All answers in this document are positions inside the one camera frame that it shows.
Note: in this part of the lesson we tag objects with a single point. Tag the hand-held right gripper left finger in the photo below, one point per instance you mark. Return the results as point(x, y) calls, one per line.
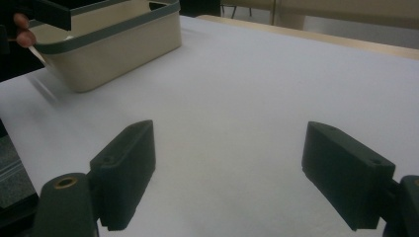
point(126, 174)

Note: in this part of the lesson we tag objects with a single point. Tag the beige basket with grey rim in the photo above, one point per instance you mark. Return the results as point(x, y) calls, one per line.
point(115, 56)

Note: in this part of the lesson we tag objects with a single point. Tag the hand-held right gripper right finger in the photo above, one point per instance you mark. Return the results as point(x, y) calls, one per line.
point(342, 177)

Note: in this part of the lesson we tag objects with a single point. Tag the white strip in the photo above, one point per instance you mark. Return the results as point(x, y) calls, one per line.
point(37, 55)

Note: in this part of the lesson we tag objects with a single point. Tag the white table cover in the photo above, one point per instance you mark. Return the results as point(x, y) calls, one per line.
point(230, 92)

